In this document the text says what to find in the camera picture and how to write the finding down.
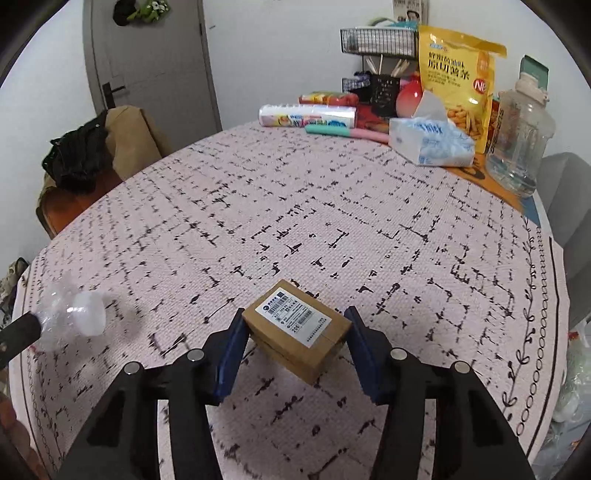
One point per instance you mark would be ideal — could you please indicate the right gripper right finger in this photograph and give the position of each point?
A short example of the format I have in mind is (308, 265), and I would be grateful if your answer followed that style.
(473, 438)

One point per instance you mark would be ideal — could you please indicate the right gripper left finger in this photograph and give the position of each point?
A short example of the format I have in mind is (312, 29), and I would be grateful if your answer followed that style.
(119, 438)

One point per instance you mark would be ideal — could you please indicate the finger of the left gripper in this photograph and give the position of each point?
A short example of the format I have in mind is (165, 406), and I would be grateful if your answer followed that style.
(18, 336)

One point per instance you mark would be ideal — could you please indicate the clear crushed plastic bottle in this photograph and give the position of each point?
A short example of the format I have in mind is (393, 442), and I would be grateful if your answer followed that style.
(66, 312)

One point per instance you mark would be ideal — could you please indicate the brown cardboard parcel box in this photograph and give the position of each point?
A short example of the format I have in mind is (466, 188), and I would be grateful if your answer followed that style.
(296, 330)

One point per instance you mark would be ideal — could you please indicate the white plastic grocery bag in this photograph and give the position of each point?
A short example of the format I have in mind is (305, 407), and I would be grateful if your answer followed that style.
(571, 415)

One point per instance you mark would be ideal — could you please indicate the pink patterned tablecloth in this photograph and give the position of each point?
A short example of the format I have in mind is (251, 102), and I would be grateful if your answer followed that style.
(444, 268)

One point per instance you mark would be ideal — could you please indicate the orange chair with clothes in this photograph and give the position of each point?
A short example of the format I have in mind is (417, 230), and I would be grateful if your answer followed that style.
(85, 164)

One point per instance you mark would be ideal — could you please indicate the grey upholstered chair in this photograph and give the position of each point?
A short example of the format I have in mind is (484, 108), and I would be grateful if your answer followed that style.
(564, 188)

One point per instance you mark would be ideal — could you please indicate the blue tissue pack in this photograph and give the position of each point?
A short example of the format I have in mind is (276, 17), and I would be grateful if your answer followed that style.
(430, 138)

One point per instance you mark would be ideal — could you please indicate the grey door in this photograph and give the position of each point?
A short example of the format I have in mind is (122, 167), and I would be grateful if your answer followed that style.
(161, 67)

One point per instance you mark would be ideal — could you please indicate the clear plastic water jug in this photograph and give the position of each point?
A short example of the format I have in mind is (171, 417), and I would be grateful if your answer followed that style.
(522, 130)

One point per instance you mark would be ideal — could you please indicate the white plastic bag roll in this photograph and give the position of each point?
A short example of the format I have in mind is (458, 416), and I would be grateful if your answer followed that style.
(300, 115)

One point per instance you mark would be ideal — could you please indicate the yellow snack bag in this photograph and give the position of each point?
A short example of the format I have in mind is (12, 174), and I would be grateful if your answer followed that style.
(460, 70)

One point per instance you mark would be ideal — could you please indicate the green box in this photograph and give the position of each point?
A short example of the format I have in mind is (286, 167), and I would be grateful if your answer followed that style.
(535, 69)

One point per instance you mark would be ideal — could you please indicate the black wire rack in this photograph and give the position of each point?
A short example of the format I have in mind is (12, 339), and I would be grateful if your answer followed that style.
(388, 52)

